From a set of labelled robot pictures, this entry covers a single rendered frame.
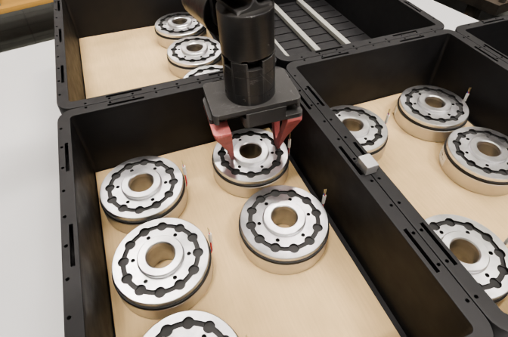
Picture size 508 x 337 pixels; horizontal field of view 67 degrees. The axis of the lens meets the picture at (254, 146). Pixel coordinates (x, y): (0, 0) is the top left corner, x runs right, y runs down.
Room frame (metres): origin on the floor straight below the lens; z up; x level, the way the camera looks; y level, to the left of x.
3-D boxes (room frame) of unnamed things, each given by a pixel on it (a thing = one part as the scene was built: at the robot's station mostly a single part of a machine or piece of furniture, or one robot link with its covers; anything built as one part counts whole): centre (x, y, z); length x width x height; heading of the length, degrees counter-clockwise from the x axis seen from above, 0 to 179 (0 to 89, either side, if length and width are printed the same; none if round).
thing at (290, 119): (0.37, -0.02, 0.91); 0.07 x 0.07 x 0.09; 16
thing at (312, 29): (0.71, -0.11, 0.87); 0.40 x 0.30 x 0.11; 21
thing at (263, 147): (0.36, 0.00, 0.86); 0.05 x 0.05 x 0.01
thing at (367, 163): (0.27, -0.12, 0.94); 0.02 x 0.01 x 0.01; 21
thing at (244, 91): (0.36, 0.00, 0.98); 0.10 x 0.07 x 0.07; 106
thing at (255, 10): (0.37, 0.01, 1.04); 0.07 x 0.06 x 0.07; 32
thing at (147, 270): (0.21, 0.10, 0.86); 0.05 x 0.05 x 0.01
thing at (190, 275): (0.21, 0.10, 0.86); 0.10 x 0.10 x 0.01
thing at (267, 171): (0.36, 0.00, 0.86); 0.10 x 0.10 x 0.01
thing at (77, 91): (0.60, 0.17, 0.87); 0.40 x 0.30 x 0.11; 21
